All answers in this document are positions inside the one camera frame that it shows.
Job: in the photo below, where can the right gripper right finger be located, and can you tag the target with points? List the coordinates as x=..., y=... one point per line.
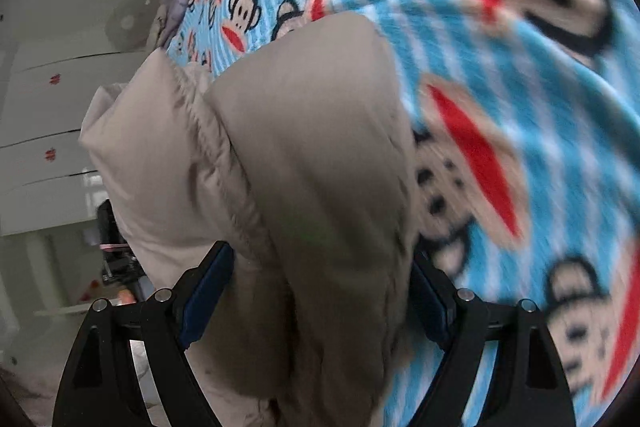
x=431, y=296

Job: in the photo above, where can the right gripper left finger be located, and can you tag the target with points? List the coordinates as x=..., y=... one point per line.
x=199, y=290

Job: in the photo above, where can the beige puffer down jacket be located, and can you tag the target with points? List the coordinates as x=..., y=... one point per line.
x=300, y=156

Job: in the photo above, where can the white drawer cabinet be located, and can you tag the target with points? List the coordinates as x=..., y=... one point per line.
x=47, y=178

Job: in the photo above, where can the blue monkey print blanket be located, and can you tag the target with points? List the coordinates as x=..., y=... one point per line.
x=526, y=118

